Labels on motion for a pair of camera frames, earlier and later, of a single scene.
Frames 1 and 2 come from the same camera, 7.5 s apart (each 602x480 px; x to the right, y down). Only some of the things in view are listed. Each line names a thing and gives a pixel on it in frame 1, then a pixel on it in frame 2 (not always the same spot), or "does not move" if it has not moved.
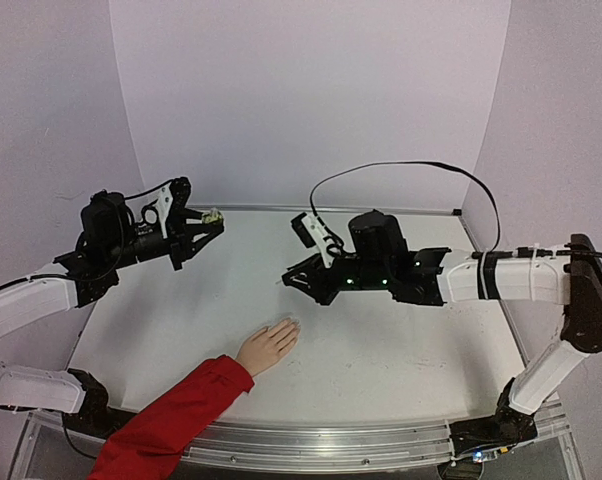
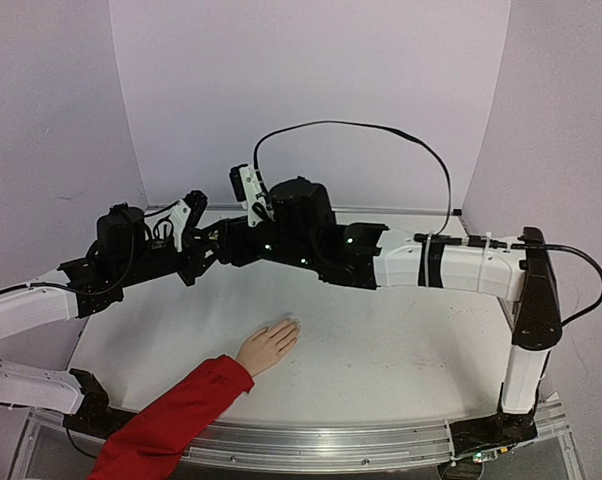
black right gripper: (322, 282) → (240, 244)
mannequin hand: (265, 347) does not move
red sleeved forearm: (150, 445) does not move
